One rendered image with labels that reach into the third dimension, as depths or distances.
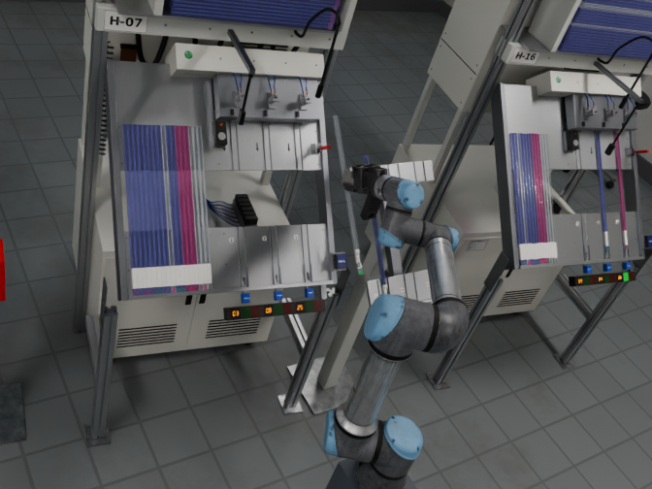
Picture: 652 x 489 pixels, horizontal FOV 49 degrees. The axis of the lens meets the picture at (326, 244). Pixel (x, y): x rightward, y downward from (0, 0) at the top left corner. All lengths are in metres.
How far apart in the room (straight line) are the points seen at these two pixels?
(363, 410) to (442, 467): 1.16
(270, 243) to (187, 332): 0.68
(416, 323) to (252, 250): 0.78
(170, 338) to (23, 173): 1.33
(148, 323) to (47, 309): 0.53
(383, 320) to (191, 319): 1.27
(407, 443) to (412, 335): 0.39
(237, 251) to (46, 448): 0.97
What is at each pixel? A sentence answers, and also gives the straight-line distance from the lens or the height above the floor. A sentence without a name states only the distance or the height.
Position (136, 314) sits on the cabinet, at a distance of 2.69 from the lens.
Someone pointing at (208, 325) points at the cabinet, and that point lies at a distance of 2.83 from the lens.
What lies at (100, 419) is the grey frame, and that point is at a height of 0.10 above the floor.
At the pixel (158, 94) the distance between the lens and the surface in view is 2.27.
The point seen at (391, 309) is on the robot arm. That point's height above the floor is 1.19.
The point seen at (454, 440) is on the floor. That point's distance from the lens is 3.08.
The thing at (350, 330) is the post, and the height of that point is 0.37.
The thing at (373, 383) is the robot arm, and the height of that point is 0.96.
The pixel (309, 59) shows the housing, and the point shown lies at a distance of 2.39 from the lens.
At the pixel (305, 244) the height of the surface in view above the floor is 0.80.
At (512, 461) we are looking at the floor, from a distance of 3.16.
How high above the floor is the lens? 2.27
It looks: 38 degrees down
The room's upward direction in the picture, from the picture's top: 19 degrees clockwise
